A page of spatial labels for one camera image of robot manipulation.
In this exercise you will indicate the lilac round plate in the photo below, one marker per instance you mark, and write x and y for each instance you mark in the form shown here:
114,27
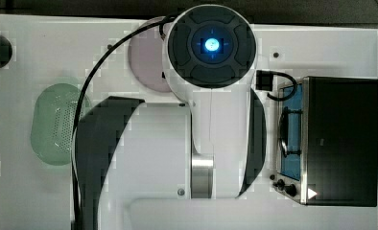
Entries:
145,60

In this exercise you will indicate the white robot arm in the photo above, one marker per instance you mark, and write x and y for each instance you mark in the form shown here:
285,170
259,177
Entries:
209,61

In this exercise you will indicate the black toaster oven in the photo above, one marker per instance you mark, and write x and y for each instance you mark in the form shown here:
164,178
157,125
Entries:
327,142

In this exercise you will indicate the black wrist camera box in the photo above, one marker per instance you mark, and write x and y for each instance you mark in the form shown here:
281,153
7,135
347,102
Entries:
264,80

